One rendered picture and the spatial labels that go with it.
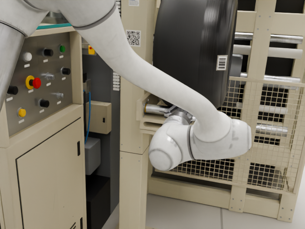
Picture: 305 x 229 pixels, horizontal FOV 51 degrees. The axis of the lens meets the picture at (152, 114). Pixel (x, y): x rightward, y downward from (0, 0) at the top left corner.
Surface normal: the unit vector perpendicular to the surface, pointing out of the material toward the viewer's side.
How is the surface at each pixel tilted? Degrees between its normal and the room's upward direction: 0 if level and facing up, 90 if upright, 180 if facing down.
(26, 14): 104
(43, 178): 90
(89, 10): 118
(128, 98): 90
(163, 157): 91
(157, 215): 0
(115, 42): 111
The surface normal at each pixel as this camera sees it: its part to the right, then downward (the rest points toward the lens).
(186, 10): -0.20, -0.29
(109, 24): 0.67, 0.53
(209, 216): 0.04, -0.94
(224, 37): 0.46, 0.11
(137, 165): -0.27, 0.30
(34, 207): 0.96, 0.13
